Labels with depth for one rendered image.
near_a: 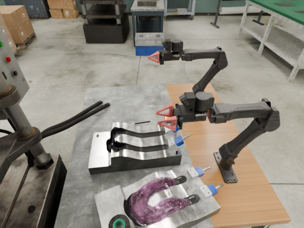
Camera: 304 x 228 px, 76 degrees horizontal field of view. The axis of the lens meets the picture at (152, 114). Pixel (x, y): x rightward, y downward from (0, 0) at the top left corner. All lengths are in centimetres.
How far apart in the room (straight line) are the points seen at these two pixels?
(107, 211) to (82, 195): 23
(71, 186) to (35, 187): 20
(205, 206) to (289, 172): 162
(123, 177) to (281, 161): 186
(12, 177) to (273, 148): 244
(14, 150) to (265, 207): 120
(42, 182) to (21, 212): 16
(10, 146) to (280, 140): 261
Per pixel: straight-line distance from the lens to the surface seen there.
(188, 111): 80
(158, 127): 121
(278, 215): 117
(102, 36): 508
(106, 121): 142
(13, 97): 98
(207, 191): 100
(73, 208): 108
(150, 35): 459
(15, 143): 113
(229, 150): 106
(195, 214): 96
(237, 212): 109
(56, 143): 256
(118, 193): 94
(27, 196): 123
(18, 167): 138
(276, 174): 240
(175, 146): 108
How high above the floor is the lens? 173
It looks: 40 degrees down
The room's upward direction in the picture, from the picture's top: straight up
